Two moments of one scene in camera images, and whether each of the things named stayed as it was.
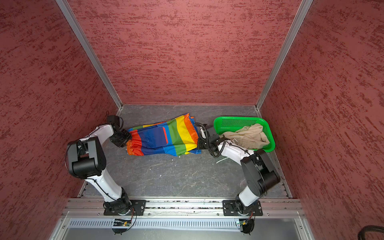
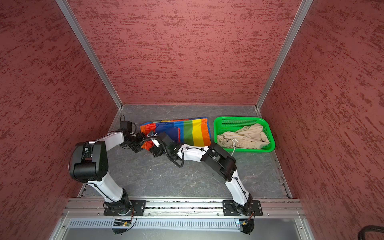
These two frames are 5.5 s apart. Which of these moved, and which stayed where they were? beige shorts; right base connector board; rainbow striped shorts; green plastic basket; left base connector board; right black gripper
Moved: right black gripper; rainbow striped shorts
Stayed: right base connector board; green plastic basket; beige shorts; left base connector board
